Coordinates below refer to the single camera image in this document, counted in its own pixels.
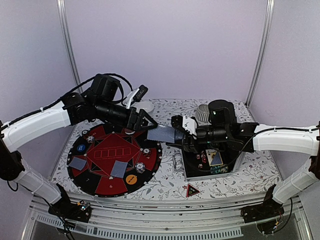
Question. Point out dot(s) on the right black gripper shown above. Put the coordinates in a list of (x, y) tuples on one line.
[(186, 144)]

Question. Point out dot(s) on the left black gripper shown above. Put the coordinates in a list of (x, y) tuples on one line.
[(129, 123)]

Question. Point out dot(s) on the red black 100 chip stack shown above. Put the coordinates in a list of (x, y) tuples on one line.
[(146, 152)]

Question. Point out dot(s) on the blue white chip stack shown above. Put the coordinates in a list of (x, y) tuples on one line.
[(90, 139)]

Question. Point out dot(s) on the dealt blue playing cards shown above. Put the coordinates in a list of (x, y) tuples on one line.
[(118, 169)]

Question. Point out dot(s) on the orange big blind button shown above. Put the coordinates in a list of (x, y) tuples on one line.
[(131, 179)]

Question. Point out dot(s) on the blue small blind button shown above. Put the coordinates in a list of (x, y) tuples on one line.
[(81, 148)]

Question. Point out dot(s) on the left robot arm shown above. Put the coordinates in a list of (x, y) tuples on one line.
[(97, 102)]

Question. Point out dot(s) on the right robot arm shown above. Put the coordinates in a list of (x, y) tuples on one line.
[(252, 136)]

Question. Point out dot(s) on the white ceramic bowl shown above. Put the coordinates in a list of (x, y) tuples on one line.
[(145, 105)]

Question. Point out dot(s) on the red dice group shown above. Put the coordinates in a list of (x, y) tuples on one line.
[(201, 160)]

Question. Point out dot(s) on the striped grey white cup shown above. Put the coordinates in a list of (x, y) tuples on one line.
[(202, 113)]

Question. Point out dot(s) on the boxed card deck ace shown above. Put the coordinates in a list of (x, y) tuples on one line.
[(214, 157)]

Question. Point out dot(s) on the aluminium poker chip case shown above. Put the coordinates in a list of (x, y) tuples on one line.
[(207, 164)]

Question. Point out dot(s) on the lower poker chip row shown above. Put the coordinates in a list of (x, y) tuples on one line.
[(215, 170)]

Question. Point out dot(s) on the round red black poker mat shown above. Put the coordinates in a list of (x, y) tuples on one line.
[(113, 144)]

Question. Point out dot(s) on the red black triangle card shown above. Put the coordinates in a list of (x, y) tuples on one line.
[(191, 191)]

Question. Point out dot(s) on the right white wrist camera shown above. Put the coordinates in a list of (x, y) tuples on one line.
[(184, 124)]

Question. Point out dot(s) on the right aluminium frame post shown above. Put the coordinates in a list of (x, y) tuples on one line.
[(266, 28)]

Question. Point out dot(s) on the aluminium frame post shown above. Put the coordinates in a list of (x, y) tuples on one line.
[(266, 28), (63, 19)]

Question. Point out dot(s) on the front aluminium rail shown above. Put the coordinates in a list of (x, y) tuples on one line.
[(196, 219)]

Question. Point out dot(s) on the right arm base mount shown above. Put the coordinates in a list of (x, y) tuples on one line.
[(266, 209)]

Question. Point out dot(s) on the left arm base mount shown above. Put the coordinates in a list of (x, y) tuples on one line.
[(71, 211)]

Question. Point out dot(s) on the left aluminium frame post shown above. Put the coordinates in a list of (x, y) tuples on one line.
[(63, 19)]

